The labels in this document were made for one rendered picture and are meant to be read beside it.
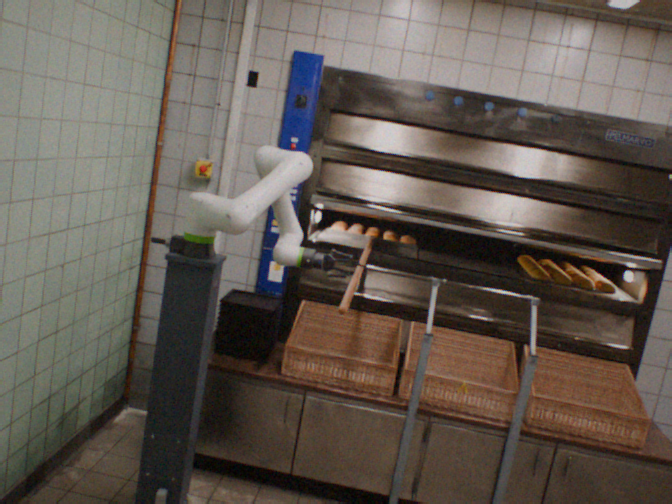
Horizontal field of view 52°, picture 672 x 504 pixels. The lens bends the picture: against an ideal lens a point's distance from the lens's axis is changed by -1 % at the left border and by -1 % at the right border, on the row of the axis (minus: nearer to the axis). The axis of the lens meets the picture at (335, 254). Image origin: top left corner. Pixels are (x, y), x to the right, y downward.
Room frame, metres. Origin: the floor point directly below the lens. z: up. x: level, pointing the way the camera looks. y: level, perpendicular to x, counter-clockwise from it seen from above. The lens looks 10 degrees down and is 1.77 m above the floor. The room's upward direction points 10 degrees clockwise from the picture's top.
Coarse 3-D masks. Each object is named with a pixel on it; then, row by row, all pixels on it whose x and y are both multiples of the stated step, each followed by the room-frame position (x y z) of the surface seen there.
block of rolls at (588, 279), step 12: (528, 264) 4.03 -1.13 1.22; (540, 264) 4.21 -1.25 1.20; (552, 264) 4.13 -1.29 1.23; (564, 264) 4.28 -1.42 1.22; (540, 276) 3.76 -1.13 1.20; (552, 276) 3.86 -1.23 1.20; (564, 276) 3.75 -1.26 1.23; (576, 276) 3.85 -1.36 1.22; (588, 276) 4.04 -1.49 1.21; (600, 276) 3.96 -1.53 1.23; (588, 288) 3.74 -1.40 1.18; (600, 288) 3.75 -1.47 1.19; (612, 288) 3.74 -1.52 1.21
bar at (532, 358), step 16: (384, 272) 3.30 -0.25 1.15; (400, 272) 3.30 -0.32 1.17; (464, 288) 3.27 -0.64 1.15; (480, 288) 3.27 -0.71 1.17; (432, 304) 3.20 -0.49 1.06; (432, 336) 3.06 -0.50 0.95; (528, 352) 3.05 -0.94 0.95; (416, 368) 3.09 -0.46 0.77; (528, 368) 3.02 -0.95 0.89; (416, 384) 3.06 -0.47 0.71; (528, 384) 3.02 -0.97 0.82; (416, 400) 3.06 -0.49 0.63; (512, 432) 3.02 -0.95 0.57; (400, 448) 3.06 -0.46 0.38; (512, 448) 3.02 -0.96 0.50; (400, 464) 3.06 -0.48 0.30; (400, 480) 3.06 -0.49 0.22; (496, 496) 3.02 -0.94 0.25
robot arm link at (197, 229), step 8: (200, 192) 2.71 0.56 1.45; (192, 200) 2.66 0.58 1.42; (200, 200) 2.64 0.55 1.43; (208, 200) 2.64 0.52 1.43; (216, 200) 2.63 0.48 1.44; (192, 208) 2.65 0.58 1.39; (200, 208) 2.63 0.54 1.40; (208, 208) 2.61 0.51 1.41; (192, 216) 2.65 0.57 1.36; (200, 216) 2.63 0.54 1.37; (192, 224) 2.65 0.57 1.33; (200, 224) 2.65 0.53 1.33; (208, 224) 2.62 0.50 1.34; (184, 232) 2.68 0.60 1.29; (192, 232) 2.65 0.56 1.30; (200, 232) 2.65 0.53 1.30; (208, 232) 2.66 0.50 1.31; (216, 232) 2.70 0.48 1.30; (192, 240) 2.65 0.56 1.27; (200, 240) 2.65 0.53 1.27; (208, 240) 2.67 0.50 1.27
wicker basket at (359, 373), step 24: (312, 312) 3.65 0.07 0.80; (336, 312) 3.65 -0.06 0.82; (360, 312) 3.65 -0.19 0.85; (312, 336) 3.62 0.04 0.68; (336, 336) 3.62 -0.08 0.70; (384, 336) 3.62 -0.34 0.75; (288, 360) 3.21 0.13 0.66; (312, 360) 3.20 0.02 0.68; (336, 360) 3.20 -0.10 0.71; (360, 360) 3.19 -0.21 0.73; (384, 360) 3.58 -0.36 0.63; (336, 384) 3.19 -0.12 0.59; (360, 384) 3.19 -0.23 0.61; (384, 384) 3.31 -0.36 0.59
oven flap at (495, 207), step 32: (320, 192) 3.69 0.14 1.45; (352, 192) 3.68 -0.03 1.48; (384, 192) 3.68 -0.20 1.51; (416, 192) 3.67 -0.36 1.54; (448, 192) 3.67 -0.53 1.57; (480, 192) 3.67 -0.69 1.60; (512, 192) 3.66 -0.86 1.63; (512, 224) 3.58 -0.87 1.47; (544, 224) 3.60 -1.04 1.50; (576, 224) 3.60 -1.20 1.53; (608, 224) 3.60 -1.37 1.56; (640, 224) 3.59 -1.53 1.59
